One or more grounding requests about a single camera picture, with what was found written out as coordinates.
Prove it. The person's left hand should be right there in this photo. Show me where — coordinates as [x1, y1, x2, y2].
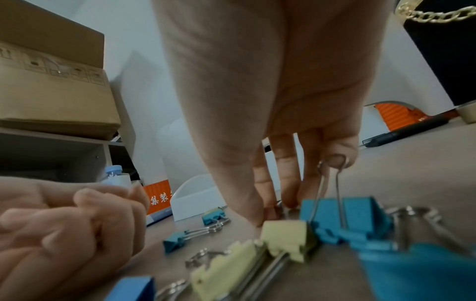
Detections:
[0, 174, 150, 301]

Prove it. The person's right hand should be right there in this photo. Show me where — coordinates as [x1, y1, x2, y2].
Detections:
[152, 0, 393, 228]

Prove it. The white compartment organizer tray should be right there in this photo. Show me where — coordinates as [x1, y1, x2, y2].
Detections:
[172, 173, 230, 223]

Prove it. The group of coloured binder clips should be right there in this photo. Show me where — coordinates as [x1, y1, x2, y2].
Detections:
[111, 205, 476, 301]

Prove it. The single blue binder clip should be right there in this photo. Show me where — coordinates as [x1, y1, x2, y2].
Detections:
[299, 155, 395, 244]

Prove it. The grey shelf unit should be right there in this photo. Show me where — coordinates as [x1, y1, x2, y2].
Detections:
[0, 126, 140, 184]

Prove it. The tea bottle with blue cap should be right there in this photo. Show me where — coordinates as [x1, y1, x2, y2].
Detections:
[97, 165, 133, 189]

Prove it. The blue document folder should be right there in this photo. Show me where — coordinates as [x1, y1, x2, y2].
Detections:
[146, 209, 175, 228]

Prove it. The small red object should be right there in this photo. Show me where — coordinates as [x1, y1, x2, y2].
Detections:
[373, 102, 430, 132]

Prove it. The brown cardboard box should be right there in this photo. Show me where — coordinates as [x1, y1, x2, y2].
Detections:
[0, 0, 121, 140]

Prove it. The black screwdriver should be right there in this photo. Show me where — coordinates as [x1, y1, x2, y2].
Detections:
[361, 112, 461, 148]

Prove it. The black thermos with gold chain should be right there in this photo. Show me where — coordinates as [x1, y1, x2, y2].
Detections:
[394, 0, 476, 124]

